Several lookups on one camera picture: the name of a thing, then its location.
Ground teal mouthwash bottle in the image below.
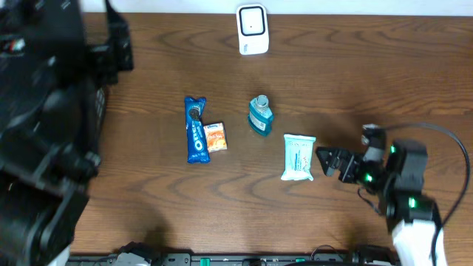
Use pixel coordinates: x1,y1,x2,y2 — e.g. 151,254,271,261
248,95,274,136

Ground blue Oreo cookie pack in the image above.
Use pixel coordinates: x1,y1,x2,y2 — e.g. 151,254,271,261
184,97,211,164

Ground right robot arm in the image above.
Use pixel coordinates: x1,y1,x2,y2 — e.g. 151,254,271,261
316,138,446,265

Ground white barcode scanner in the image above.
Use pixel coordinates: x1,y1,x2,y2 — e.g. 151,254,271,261
236,4,270,55

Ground white wet wipes pack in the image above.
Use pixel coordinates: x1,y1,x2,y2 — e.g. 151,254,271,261
281,134,316,181

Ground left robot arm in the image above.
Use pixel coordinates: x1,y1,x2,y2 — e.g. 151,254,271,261
1,1,134,265

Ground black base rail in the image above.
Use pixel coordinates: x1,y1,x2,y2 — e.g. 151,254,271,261
65,242,401,266

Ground grey plastic mesh basket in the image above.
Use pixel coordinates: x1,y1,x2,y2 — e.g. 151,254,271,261
95,88,108,130

